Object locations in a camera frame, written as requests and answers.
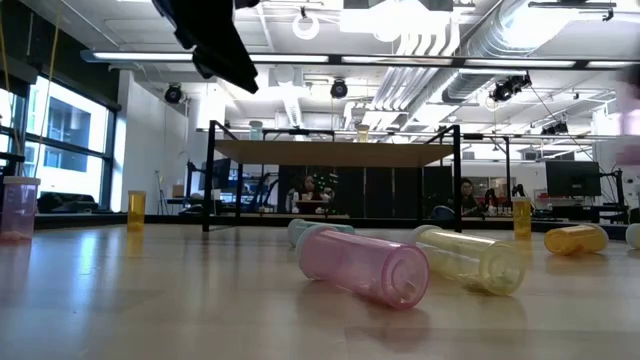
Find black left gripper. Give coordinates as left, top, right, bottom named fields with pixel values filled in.
left=152, top=0, right=261, bottom=95

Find black partition panels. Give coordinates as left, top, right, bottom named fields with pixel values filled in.
left=277, top=164, right=455, bottom=220

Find black ceiling spotlight cluster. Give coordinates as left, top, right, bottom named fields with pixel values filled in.
left=489, top=73, right=532, bottom=104
left=539, top=119, right=571, bottom=136

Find black computer monitor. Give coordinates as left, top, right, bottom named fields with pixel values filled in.
left=544, top=159, right=603, bottom=198

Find black aluminium rig frame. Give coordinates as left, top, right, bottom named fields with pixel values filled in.
left=32, top=212, right=631, bottom=234

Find black sofa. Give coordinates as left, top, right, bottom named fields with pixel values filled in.
left=37, top=191, right=100, bottom=215

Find black beam with light strips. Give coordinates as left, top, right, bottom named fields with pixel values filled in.
left=79, top=48, right=640, bottom=71

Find white ring light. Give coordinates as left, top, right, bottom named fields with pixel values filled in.
left=291, top=5, right=322, bottom=42

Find pink medicine bottle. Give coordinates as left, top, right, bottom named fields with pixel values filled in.
left=294, top=224, right=432, bottom=311
left=0, top=175, right=42, bottom=242
left=615, top=64, right=640, bottom=166

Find silver ventilation duct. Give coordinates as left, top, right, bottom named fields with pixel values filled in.
left=442, top=0, right=576, bottom=104

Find orange medicine bottle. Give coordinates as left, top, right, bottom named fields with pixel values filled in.
left=511, top=196, right=533, bottom=242
left=126, top=189, right=148, bottom=233
left=543, top=224, right=610, bottom=257

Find large window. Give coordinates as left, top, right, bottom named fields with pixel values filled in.
left=0, top=74, right=121, bottom=214

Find yellow extension cable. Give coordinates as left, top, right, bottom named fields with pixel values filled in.
left=43, top=0, right=64, bottom=151

